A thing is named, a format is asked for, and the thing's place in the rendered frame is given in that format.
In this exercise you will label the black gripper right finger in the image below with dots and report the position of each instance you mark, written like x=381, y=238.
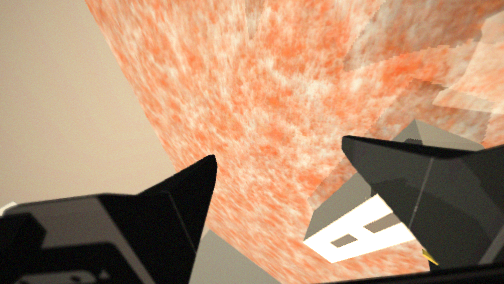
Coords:
x=451, y=200

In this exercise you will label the grey two-prong plug charger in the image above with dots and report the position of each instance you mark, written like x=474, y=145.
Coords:
x=432, y=263

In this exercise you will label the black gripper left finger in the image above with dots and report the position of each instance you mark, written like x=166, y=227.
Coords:
x=158, y=230

